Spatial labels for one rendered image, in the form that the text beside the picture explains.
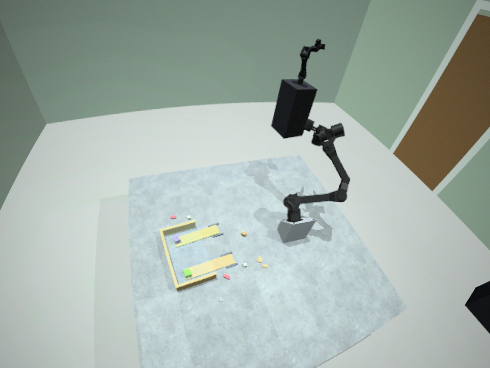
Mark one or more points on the yellow speckled flat strip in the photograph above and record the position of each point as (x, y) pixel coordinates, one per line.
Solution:
(222, 262)

